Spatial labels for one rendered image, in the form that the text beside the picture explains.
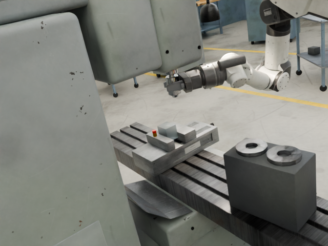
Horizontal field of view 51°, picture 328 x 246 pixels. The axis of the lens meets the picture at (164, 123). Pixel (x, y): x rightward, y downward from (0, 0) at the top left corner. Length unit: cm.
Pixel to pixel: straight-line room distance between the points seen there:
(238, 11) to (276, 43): 961
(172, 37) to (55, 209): 60
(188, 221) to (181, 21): 67
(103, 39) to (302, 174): 63
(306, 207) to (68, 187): 63
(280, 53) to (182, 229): 77
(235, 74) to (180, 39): 26
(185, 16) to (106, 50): 30
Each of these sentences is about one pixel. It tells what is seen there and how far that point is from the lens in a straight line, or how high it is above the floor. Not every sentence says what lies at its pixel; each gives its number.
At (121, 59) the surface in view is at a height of 140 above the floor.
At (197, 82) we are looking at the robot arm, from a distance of 121.
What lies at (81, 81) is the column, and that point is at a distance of 81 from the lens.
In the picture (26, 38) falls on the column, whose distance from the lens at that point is 77.
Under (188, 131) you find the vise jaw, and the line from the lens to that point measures 137.
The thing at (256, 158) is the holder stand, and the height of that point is 109.
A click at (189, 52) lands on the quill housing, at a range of 114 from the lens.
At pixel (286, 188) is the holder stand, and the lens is 94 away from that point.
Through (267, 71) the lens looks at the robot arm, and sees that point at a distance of 147.
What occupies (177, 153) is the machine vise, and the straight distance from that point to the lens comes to 136.
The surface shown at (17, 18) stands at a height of 157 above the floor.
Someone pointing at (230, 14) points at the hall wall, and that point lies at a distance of 1075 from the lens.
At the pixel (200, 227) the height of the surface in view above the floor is 76.
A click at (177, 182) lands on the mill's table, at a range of 126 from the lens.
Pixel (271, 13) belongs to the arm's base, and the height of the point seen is 140.
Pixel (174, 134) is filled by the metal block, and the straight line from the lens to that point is 137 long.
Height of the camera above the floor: 159
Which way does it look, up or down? 23 degrees down
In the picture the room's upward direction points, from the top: 12 degrees counter-clockwise
